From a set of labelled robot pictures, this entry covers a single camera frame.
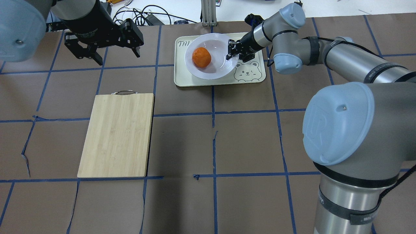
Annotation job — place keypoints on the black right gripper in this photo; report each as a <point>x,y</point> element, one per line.
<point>247,43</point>

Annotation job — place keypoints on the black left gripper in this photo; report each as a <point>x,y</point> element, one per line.
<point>87,23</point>

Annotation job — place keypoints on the white round plate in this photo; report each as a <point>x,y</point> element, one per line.
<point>219,67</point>

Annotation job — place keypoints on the orange fruit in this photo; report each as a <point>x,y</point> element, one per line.
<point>201,57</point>

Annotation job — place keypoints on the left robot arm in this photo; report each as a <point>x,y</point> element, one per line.
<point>23,26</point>

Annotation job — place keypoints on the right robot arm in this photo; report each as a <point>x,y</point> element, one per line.
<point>357,134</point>

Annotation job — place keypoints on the cream bear tray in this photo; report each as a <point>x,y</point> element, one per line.
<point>252,71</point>

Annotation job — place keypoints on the bamboo cutting board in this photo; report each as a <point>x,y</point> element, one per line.
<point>118,137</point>

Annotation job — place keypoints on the aluminium frame post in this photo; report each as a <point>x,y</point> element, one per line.
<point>208,13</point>

